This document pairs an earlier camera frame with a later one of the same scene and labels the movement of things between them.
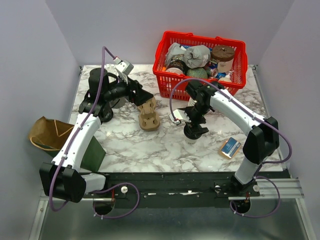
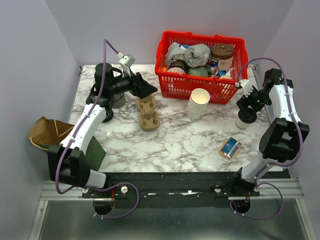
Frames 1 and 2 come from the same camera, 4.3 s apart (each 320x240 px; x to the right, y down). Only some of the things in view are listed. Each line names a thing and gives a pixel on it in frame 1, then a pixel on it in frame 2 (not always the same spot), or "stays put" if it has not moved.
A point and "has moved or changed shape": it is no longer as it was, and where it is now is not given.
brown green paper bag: (50, 136) stays put
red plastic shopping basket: (181, 58) stays put
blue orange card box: (230, 148) stays put
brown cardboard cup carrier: (149, 120) stays put
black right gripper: (187, 110) → (244, 102)
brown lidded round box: (223, 55) stays put
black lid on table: (105, 114) stays put
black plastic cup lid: (193, 132) has moved or changed shape
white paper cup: (191, 141) → (241, 125)
